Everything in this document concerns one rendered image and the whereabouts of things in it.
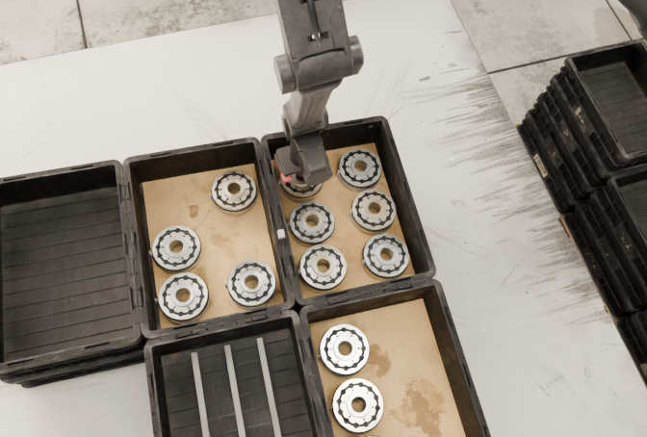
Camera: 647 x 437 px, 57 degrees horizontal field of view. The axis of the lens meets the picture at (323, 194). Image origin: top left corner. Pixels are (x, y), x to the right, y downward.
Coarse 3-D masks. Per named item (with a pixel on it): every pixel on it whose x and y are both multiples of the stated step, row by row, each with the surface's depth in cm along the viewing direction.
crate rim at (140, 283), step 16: (208, 144) 130; (224, 144) 132; (240, 144) 131; (256, 144) 131; (128, 160) 127; (144, 160) 128; (128, 176) 126; (128, 192) 124; (128, 208) 123; (272, 208) 125; (272, 224) 124; (288, 272) 120; (288, 288) 118; (144, 304) 115; (288, 304) 117; (144, 320) 113; (208, 320) 114; (224, 320) 115; (144, 336) 112; (160, 336) 112
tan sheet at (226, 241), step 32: (160, 192) 136; (192, 192) 136; (160, 224) 132; (192, 224) 133; (224, 224) 133; (256, 224) 134; (224, 256) 130; (256, 256) 131; (160, 288) 126; (224, 288) 127; (160, 320) 123
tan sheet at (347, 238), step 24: (336, 168) 142; (360, 168) 142; (336, 192) 139; (384, 192) 140; (288, 216) 136; (336, 216) 137; (336, 240) 134; (360, 240) 135; (360, 264) 132; (408, 264) 133
